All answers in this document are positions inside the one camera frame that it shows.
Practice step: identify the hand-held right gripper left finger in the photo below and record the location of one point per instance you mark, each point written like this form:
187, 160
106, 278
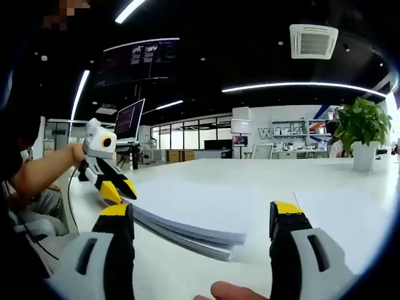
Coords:
118, 250

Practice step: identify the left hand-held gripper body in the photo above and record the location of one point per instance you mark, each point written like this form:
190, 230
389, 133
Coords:
93, 143

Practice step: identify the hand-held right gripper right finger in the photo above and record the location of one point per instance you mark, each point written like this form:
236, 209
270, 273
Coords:
287, 250

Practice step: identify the single white paper sheet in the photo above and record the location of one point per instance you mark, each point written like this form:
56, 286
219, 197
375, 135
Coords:
340, 218

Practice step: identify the white cloth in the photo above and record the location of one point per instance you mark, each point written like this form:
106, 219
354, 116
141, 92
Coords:
193, 212

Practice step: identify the person's left hand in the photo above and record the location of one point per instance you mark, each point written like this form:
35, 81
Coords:
76, 154

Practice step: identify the person's right hand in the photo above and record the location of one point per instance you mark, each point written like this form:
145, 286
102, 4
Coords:
231, 292

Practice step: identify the black laptop stand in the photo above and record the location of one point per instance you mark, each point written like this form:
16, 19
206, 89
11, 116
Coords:
132, 154

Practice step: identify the computer monitor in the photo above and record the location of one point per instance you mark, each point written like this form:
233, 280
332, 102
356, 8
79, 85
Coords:
128, 120

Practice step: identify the white linear ceiling light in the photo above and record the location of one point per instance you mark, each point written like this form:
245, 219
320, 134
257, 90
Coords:
79, 93
128, 11
168, 104
300, 86

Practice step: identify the person's grey trousers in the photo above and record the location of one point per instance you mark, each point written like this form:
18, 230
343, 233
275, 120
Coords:
37, 215

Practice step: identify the brown cardboard box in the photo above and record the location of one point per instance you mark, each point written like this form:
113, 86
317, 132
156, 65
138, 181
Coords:
179, 155

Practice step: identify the person's black shirt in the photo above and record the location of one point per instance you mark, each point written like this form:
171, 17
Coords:
18, 131

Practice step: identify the dark hanging display screen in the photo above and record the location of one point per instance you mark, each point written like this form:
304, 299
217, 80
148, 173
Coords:
137, 62

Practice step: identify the black cabinet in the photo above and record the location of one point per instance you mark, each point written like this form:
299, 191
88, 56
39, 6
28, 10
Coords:
218, 144

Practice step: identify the white storage shelf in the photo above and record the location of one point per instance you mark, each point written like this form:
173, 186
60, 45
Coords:
293, 132

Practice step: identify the small screen on stand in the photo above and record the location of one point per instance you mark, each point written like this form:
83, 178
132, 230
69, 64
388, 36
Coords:
240, 140

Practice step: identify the green potted plant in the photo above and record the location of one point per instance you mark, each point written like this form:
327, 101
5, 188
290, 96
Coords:
362, 131

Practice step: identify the ceiling air conditioner unit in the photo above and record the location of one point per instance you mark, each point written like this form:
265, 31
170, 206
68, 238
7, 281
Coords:
314, 40

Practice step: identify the white wall display board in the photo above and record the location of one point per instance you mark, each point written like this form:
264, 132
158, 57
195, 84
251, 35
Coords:
241, 126

